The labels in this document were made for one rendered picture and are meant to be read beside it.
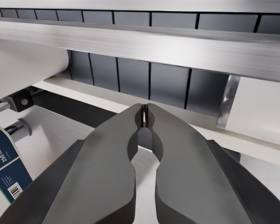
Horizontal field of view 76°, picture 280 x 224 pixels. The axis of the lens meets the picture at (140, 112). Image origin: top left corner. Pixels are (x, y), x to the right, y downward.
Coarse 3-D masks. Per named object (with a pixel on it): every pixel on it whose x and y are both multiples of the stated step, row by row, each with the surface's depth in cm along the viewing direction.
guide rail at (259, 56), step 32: (0, 32) 12; (32, 32) 10; (64, 32) 9; (96, 32) 8; (128, 32) 7; (160, 32) 7; (192, 32) 6; (224, 32) 6; (192, 64) 7; (224, 64) 6; (256, 64) 6
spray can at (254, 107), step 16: (240, 80) 9; (256, 80) 9; (224, 96) 10; (240, 96) 9; (256, 96) 9; (272, 96) 9; (224, 112) 10; (240, 112) 10; (256, 112) 9; (272, 112) 9; (224, 128) 11; (240, 128) 10; (256, 128) 10; (272, 128) 9
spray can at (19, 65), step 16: (0, 48) 16; (16, 48) 17; (32, 48) 18; (48, 48) 19; (0, 64) 15; (16, 64) 16; (32, 64) 18; (48, 64) 19; (64, 64) 21; (0, 80) 15; (16, 80) 17; (32, 80) 18; (0, 96) 16
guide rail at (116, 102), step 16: (48, 80) 21; (64, 80) 21; (80, 96) 19; (96, 96) 18; (112, 96) 17; (128, 96) 17; (176, 112) 15; (192, 112) 15; (208, 128) 13; (224, 144) 13; (240, 144) 12; (256, 144) 12; (272, 144) 12; (272, 160) 12
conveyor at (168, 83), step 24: (120, 24) 16; (144, 24) 15; (168, 24) 14; (192, 24) 13; (216, 24) 13; (240, 24) 12; (264, 24) 11; (72, 72) 23; (96, 72) 21; (120, 72) 19; (144, 72) 17; (168, 72) 16; (192, 72) 15; (144, 96) 19; (168, 96) 17; (192, 96) 16; (216, 96) 15
